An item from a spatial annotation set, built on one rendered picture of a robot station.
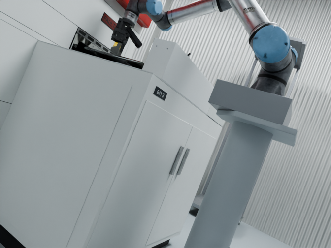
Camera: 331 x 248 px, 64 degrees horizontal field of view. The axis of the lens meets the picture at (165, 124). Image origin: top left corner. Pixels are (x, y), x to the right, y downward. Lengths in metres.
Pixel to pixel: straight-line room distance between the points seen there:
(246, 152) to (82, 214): 0.62
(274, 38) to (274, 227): 2.71
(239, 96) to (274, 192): 2.50
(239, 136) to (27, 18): 0.98
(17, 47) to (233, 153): 0.97
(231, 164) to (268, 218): 2.44
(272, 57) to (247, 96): 0.15
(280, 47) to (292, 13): 3.01
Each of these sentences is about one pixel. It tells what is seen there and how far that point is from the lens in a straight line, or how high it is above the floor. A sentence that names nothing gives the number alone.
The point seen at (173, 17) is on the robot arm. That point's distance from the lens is 1.49.
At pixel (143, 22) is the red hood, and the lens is 1.76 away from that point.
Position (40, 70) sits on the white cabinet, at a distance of 1.25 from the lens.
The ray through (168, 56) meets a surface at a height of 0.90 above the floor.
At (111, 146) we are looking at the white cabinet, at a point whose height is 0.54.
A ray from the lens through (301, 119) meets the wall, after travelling 3.49.
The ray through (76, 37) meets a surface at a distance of 1.44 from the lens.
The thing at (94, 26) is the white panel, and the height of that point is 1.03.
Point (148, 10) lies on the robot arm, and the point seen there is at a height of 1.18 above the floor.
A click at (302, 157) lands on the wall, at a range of 3.43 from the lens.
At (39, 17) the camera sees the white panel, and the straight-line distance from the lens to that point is 1.34.
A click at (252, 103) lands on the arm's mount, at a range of 0.99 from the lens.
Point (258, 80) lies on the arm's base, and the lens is 1.13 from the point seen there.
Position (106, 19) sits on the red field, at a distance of 1.58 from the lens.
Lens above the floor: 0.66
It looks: 1 degrees up
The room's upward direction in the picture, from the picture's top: 22 degrees clockwise
